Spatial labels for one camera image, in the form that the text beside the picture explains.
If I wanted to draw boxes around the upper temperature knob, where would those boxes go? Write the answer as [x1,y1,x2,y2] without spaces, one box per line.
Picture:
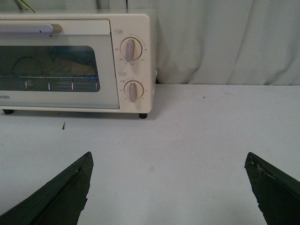
[120,38,142,62]

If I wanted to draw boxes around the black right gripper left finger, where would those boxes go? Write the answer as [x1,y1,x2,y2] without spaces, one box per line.
[0,152,93,225]

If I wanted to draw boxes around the lower timer knob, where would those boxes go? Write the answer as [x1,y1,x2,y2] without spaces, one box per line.
[124,81,144,103]

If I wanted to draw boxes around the oven glass door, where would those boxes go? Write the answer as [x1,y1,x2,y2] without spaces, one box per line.
[0,19,120,110]

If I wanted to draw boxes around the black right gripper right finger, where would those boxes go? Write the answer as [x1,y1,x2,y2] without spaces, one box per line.
[244,152,300,225]

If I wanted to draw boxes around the white curtain backdrop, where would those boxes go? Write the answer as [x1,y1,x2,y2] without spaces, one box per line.
[0,0,300,85]

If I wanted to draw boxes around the cream toaster oven body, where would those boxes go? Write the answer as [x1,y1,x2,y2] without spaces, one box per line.
[0,9,157,118]

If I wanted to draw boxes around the green striped spider plant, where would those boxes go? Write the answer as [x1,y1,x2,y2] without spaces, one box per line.
[15,0,36,13]

